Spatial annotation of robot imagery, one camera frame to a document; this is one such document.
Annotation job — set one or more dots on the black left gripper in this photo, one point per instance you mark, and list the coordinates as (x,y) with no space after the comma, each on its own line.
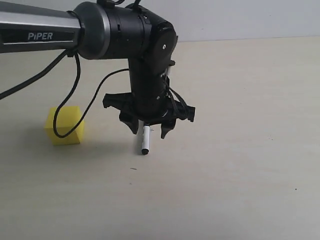
(152,111)

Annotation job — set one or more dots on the black silver Piper robot arm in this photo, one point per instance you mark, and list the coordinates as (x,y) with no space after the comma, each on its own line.
(103,30)

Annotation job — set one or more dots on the yellow cube block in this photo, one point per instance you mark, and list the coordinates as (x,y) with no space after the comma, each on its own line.
(68,117)

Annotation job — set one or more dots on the black white marker pen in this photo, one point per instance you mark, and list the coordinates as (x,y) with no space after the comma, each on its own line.
(145,146)

